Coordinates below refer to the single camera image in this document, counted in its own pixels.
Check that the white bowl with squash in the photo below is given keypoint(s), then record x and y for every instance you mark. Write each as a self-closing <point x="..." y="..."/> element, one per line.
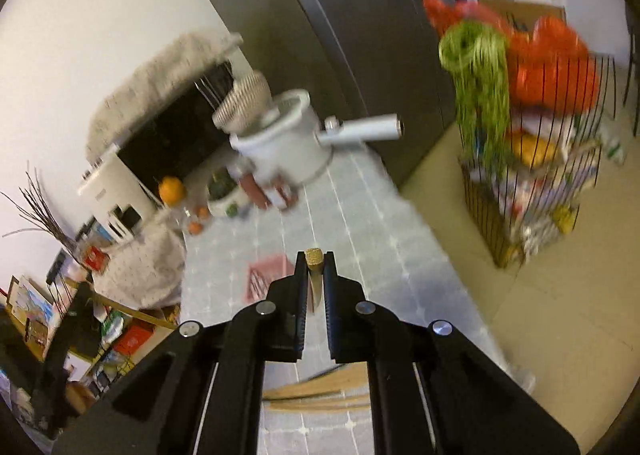
<point x="225" y="198"/>

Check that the black microwave oven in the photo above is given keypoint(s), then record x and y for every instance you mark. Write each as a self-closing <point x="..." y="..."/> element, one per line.
<point x="183" y="135"/>

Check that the pink perforated utensil basket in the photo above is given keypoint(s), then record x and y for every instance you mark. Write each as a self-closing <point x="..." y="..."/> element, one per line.
<point x="261" y="273"/>

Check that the red spice jar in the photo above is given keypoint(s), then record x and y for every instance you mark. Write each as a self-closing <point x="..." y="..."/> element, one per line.
<point x="267" y="189"/>

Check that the dark grey refrigerator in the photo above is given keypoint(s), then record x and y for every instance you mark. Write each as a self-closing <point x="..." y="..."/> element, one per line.
<point x="356" y="58"/>

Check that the black wire storage rack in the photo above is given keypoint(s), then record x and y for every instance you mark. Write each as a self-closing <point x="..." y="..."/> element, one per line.
<point x="554" y="144"/>

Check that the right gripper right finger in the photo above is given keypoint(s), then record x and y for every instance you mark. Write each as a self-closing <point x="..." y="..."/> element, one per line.
<point x="396" y="355"/>

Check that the orange fruit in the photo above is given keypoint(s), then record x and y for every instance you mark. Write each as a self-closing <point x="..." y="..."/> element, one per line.
<point x="172" y="191"/>

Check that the white electric cooking pot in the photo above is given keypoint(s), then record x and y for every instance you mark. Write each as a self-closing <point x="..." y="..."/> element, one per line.
<point x="293" y="141"/>

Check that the dried twig bundle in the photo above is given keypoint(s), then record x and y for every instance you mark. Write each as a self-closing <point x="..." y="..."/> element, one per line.
<point x="36" y="212"/>

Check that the red plastic bag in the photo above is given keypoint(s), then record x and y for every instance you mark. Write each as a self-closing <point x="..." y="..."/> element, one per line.
<point x="540" y="60"/>

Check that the floral cloth on microwave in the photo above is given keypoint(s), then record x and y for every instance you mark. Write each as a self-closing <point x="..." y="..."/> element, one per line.
<point x="155" y="84"/>

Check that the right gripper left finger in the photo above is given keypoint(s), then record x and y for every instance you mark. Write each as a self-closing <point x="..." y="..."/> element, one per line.
<point x="273" y="330"/>

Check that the green leafy vegetables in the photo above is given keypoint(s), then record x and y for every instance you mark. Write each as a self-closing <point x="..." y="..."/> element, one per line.
<point x="475" y="80"/>

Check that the floral cloth on cabinet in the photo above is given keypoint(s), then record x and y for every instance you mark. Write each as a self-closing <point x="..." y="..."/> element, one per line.
<point x="147" y="272"/>

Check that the woven beige basket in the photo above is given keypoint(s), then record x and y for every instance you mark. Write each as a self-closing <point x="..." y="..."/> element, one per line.
<point x="249" y="98"/>

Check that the wooden chopstick gold tip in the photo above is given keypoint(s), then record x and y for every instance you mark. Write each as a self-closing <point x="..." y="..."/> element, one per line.
<point x="314" y="259"/>

